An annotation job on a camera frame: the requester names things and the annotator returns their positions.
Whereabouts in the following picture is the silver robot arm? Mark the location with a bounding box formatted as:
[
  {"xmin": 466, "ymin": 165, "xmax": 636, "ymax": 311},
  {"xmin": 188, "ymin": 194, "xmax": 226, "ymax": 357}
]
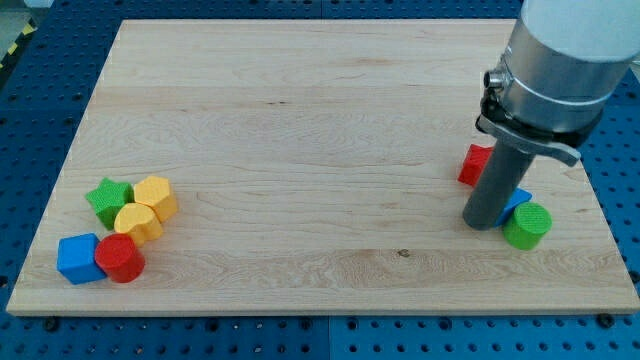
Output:
[{"xmin": 463, "ymin": 0, "xmax": 639, "ymax": 230}]

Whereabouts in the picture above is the blue cube block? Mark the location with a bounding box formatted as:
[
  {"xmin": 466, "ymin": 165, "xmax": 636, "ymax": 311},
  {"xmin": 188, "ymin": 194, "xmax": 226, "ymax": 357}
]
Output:
[{"xmin": 56, "ymin": 233, "xmax": 107, "ymax": 285}]

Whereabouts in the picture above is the wooden board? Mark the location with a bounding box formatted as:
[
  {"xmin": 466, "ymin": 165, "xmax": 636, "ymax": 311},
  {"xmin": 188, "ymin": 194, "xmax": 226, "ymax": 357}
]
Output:
[{"xmin": 7, "ymin": 20, "xmax": 639, "ymax": 317}]

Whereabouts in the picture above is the green star block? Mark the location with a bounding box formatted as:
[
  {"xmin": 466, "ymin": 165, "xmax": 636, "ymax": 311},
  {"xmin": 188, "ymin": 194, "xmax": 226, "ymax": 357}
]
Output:
[{"xmin": 85, "ymin": 178, "xmax": 134, "ymax": 230}]

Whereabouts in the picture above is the green cylinder block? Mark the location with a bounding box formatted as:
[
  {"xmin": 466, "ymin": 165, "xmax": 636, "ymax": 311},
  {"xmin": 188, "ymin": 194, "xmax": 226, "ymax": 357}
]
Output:
[{"xmin": 503, "ymin": 202, "xmax": 553, "ymax": 250}]

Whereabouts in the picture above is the red cylinder block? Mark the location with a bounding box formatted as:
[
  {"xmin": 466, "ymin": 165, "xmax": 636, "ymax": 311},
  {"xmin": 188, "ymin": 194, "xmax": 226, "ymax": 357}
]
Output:
[{"xmin": 94, "ymin": 233, "xmax": 146, "ymax": 283}]

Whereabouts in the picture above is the yellow hexagon block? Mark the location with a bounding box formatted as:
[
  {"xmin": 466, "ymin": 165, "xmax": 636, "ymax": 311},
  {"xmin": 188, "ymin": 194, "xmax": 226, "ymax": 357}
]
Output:
[{"xmin": 133, "ymin": 176, "xmax": 179, "ymax": 222}]

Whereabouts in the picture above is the yellow heart block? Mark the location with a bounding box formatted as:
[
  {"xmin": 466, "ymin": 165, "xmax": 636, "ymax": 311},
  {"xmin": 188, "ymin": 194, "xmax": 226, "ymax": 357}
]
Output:
[{"xmin": 114, "ymin": 203, "xmax": 164, "ymax": 247}]

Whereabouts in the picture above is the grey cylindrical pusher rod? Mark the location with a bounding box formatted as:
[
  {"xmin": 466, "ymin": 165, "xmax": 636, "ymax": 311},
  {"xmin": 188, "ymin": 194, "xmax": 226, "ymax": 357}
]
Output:
[{"xmin": 462, "ymin": 141, "xmax": 535, "ymax": 231}]

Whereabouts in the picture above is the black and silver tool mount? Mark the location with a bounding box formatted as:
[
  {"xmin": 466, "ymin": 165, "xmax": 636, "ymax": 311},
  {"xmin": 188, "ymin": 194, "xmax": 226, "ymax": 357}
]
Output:
[{"xmin": 475, "ymin": 89, "xmax": 603, "ymax": 166}]

